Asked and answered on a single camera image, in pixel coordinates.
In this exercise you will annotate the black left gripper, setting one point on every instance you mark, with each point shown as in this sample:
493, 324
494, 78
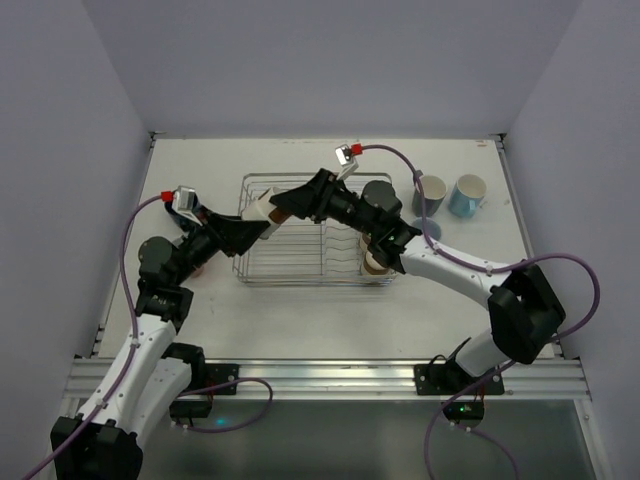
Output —
213, 229

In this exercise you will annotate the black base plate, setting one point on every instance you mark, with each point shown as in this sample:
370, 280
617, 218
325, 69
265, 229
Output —
211, 375
443, 376

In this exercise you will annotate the controller box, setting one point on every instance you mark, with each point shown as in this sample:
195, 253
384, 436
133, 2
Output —
190, 409
466, 414

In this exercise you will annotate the pale blue grey cup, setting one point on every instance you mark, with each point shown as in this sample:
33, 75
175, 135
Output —
432, 227

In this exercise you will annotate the dark blue mug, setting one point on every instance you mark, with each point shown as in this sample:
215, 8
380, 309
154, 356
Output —
175, 215

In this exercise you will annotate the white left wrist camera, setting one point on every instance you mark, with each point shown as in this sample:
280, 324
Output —
184, 200

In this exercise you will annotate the dark teal grey mug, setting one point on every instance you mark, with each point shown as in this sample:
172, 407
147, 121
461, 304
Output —
429, 191

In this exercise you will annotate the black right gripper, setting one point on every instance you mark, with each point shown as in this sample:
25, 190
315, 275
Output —
323, 193

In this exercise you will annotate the chrome wire dish rack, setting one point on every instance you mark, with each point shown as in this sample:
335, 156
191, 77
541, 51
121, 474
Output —
300, 252

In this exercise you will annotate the light blue mug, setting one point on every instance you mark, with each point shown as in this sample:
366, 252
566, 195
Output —
468, 192

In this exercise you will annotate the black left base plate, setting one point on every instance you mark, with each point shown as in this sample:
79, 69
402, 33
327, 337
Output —
211, 375

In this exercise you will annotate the left controller box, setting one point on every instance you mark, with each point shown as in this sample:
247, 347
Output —
190, 409

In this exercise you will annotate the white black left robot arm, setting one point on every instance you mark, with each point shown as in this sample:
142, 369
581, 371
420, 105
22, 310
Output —
105, 439

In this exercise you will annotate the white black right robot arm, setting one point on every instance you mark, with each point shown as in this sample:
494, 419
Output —
524, 311

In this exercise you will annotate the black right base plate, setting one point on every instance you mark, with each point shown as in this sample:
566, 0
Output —
443, 376

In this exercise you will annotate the right controller box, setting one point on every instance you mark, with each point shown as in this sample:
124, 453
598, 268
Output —
466, 414

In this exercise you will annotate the cream brown cup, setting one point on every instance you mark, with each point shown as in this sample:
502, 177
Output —
371, 267
261, 209
364, 242

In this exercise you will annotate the aluminium mounting rail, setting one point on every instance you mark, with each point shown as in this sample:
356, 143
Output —
546, 379

